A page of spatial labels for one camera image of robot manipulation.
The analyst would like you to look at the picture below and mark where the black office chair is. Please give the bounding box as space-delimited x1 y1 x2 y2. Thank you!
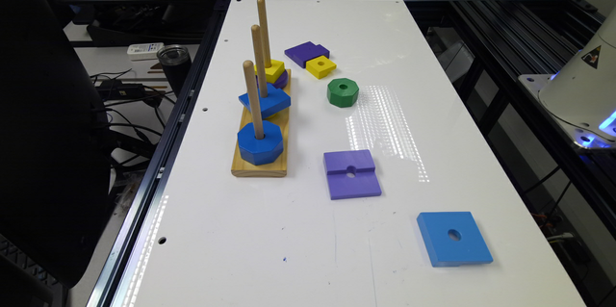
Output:
1 0 111 288

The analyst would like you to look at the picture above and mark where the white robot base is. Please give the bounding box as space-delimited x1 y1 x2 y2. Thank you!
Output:
518 13 615 150

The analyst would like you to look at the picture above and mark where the wooden peg base board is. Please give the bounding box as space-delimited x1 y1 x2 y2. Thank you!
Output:
231 93 290 177

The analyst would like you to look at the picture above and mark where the white remote control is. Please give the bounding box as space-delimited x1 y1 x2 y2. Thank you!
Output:
127 42 165 61

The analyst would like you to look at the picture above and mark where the black tumbler cup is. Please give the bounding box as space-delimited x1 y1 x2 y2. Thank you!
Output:
157 44 192 95

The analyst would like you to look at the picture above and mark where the front wooden peg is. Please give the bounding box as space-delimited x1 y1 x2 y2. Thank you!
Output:
243 60 265 140

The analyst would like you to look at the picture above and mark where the rear wooden peg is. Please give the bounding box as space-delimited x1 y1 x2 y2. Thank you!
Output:
257 0 271 68

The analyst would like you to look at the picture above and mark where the purple round block on peg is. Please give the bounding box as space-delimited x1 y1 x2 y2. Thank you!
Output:
268 69 289 89

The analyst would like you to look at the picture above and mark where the small yellow square block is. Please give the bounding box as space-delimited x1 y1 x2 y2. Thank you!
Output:
305 56 337 79

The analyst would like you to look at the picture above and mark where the yellow square block on peg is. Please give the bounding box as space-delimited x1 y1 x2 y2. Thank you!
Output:
264 60 285 84

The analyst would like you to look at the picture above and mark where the blue square block on peg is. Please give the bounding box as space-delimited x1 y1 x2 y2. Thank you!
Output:
257 84 291 118

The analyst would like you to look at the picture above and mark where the dark purple square block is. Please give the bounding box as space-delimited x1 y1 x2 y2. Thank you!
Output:
284 41 330 68

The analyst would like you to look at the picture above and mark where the blue octagonal block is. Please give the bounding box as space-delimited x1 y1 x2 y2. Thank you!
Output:
237 121 284 166

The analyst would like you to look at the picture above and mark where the green octagonal block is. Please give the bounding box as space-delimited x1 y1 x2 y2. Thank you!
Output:
327 78 359 108

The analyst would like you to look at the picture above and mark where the large blue square block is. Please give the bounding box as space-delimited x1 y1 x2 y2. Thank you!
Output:
417 212 493 268

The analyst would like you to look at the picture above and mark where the wooden peg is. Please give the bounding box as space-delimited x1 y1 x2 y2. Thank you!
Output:
251 24 269 98
243 60 265 140
257 0 271 68

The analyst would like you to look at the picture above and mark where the middle wooden peg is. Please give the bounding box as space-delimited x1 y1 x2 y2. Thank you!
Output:
251 24 269 98

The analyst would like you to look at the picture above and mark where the light purple square block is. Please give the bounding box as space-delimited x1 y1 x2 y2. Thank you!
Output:
323 149 382 200

